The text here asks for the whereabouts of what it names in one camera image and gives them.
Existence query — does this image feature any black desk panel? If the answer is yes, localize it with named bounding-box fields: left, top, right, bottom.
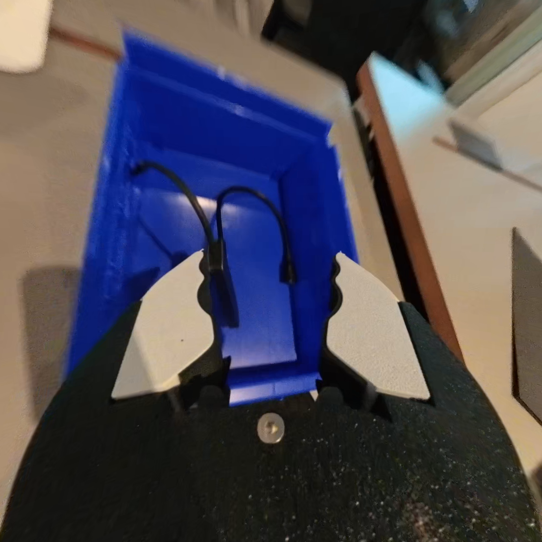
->
left=512, top=226, right=542, bottom=415

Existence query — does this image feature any blue plastic bin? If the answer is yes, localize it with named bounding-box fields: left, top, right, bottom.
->
left=64, top=27, right=360, bottom=407

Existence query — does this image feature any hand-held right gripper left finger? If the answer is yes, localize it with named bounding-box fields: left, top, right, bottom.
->
left=111, top=250, right=231, bottom=401

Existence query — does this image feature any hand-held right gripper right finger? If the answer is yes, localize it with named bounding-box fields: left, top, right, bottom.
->
left=320, top=251, right=431, bottom=401

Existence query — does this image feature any black usb hub with cable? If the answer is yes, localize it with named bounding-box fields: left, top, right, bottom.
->
left=209, top=186, right=298, bottom=330

